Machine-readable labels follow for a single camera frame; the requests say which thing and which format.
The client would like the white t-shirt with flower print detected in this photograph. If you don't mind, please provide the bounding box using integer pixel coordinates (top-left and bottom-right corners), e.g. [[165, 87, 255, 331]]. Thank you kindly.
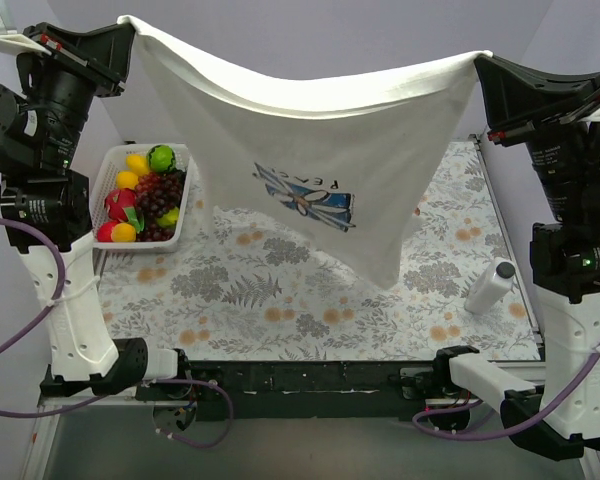
[[121, 15, 491, 289]]

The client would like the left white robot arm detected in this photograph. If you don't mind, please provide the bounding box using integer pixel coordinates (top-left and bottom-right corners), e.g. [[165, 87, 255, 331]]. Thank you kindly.
[[0, 23, 193, 400]]

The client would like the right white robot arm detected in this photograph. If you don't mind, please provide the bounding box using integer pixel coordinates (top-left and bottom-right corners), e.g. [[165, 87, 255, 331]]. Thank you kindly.
[[432, 56, 600, 461]]

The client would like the yellow toy lemon upper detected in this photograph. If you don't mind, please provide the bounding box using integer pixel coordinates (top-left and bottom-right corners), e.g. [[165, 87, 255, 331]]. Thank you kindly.
[[125, 154, 151, 177]]

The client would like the yellow toy lemon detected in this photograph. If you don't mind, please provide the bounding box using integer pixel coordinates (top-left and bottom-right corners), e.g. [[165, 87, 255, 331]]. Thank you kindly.
[[116, 171, 139, 190], [125, 154, 151, 177]]

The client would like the yellow toy lemon lower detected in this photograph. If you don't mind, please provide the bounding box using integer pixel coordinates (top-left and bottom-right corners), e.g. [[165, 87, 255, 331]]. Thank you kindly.
[[116, 171, 139, 190]]

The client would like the green toy watermelon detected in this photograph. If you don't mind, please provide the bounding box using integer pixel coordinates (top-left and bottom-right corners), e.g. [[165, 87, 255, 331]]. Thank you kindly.
[[146, 145, 176, 173]]

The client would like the red toy dragon fruit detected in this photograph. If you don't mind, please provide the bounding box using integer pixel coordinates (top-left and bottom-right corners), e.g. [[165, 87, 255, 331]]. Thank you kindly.
[[104, 189, 136, 222]]

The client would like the white plastic fruit basket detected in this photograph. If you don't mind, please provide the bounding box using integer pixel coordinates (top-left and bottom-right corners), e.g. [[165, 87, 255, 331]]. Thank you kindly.
[[90, 144, 194, 253]]

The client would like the purple toy grape bunch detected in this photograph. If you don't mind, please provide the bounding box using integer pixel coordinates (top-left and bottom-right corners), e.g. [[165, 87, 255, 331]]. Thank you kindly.
[[135, 169, 186, 242]]

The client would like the white bottle with black cap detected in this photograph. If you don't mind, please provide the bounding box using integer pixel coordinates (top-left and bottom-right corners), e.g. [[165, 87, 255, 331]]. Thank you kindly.
[[464, 257, 516, 315]]

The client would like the red yellow toy mango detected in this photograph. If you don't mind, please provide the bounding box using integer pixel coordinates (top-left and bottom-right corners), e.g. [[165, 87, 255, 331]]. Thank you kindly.
[[96, 221, 136, 243]]

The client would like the yellow green toy fruit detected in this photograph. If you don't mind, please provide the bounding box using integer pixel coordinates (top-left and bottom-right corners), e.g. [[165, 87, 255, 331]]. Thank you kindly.
[[156, 207, 180, 229]]

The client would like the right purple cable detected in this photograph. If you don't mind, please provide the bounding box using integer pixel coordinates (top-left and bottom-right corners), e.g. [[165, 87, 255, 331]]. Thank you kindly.
[[411, 309, 600, 442]]

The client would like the purple cable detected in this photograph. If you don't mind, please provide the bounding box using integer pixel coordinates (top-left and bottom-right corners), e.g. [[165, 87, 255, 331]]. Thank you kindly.
[[411, 309, 600, 442], [0, 214, 234, 449]]

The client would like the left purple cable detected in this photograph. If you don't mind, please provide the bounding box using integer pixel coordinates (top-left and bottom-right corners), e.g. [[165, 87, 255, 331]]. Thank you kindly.
[[0, 214, 234, 449]]

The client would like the aluminium frame rail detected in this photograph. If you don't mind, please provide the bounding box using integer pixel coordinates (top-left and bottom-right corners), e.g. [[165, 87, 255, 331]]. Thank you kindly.
[[41, 360, 460, 405]]

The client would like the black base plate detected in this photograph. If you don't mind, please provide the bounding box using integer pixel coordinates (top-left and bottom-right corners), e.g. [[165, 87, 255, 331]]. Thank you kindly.
[[134, 360, 493, 424]]

